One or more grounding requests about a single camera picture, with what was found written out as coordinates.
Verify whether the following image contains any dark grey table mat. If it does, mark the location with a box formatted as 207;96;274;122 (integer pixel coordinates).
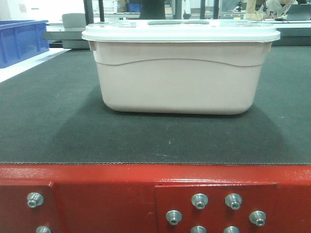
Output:
0;46;311;165

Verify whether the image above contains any blue plastic crate on table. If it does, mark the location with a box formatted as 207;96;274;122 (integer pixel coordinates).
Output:
0;20;50;68

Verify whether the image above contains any red metal table frame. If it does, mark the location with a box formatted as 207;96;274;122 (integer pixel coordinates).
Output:
0;165;311;233

